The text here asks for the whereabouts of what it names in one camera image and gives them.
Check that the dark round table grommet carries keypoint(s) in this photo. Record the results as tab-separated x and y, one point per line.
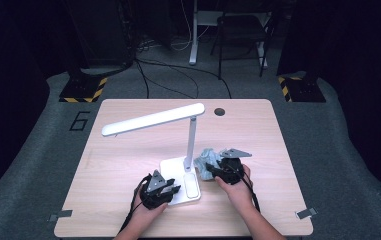
219	112

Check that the white desk frame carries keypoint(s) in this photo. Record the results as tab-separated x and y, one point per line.
193	40

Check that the light blue cloth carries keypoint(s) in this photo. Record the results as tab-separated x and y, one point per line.
206	156

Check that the white desk lamp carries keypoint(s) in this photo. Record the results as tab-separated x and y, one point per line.
151	119

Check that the black folding chair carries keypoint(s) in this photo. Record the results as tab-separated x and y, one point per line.
241	28

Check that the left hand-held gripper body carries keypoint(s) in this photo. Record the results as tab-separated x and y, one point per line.
156	183

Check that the person's left hand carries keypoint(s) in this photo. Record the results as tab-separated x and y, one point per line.
148	215

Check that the grey tape strip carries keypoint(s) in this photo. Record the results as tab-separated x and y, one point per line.
60	215
306	213

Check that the person's right hand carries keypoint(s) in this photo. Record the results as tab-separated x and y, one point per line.
241	193

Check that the black yellow-striped stand base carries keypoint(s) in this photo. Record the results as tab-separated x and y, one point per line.
81	90
303	90

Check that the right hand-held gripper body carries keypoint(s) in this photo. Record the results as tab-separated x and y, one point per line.
231	170

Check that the dark cabinet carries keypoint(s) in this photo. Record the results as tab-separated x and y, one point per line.
101	30

